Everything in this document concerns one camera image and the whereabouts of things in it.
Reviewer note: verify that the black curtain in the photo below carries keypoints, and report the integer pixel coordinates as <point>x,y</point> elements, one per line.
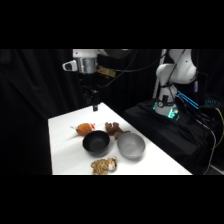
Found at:
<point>30,100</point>

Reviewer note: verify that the grey bowl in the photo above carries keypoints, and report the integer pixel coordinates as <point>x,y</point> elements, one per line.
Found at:
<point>131,146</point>

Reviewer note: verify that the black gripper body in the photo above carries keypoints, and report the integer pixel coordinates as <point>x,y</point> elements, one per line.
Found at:
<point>90,92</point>

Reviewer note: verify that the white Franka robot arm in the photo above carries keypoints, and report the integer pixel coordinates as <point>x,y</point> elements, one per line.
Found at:
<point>175,71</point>

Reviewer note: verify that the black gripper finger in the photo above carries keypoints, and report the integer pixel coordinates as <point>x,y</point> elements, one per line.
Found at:
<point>93,107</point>
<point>97,107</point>

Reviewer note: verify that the black robot stand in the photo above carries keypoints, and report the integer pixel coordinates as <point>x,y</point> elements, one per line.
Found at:
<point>166,133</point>

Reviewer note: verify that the striped tiger plush toy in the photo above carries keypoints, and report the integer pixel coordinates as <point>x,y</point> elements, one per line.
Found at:
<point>103,165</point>

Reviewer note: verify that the yellow tag on wrist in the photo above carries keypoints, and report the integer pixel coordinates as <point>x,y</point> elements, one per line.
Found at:
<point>106,71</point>

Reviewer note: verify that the potato plush with red hat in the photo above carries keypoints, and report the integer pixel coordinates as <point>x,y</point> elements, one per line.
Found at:
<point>84,129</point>

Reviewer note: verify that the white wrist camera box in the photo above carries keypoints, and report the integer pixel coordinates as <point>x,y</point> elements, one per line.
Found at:
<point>70,65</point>

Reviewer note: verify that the brown moose plush toy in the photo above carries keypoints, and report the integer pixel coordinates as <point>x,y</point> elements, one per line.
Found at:
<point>114,129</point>

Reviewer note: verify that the black bowl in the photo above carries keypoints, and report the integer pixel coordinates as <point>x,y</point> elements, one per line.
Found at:
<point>96,143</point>

